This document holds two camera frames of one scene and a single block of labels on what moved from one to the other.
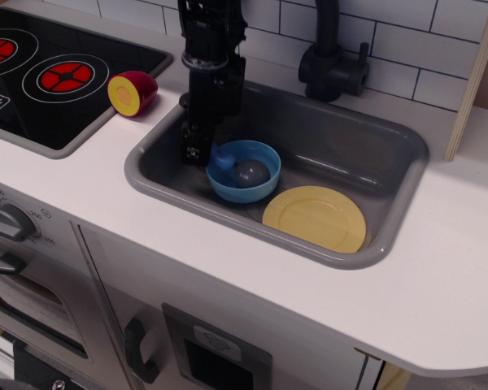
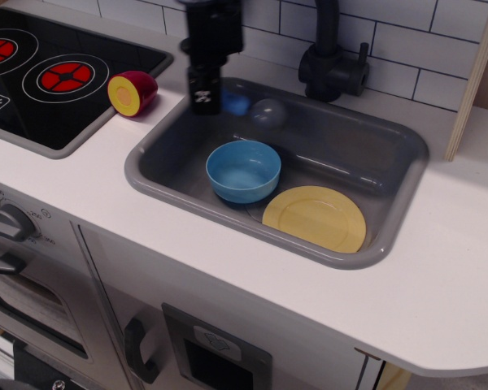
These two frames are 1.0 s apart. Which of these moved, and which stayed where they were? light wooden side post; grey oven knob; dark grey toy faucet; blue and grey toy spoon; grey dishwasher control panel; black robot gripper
Moved: blue and grey toy spoon; black robot gripper
Stayed: grey dishwasher control panel; grey oven knob; light wooden side post; dark grey toy faucet
